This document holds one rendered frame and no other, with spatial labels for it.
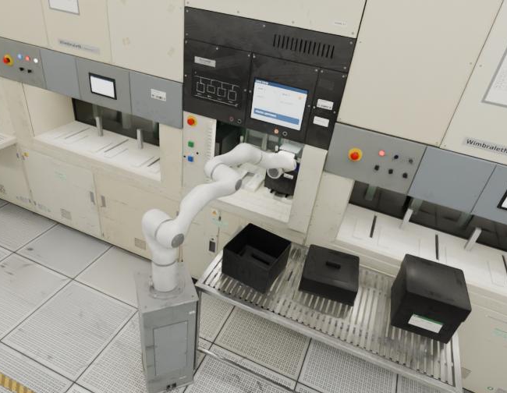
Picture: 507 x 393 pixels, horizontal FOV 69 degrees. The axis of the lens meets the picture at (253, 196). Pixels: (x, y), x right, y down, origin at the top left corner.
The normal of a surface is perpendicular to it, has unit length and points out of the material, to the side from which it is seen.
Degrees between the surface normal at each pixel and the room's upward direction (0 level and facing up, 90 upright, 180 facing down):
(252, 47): 90
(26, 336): 0
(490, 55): 90
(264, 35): 90
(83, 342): 0
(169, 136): 90
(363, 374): 0
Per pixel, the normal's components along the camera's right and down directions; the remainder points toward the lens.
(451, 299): 0.11, -0.83
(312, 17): -0.39, 0.50
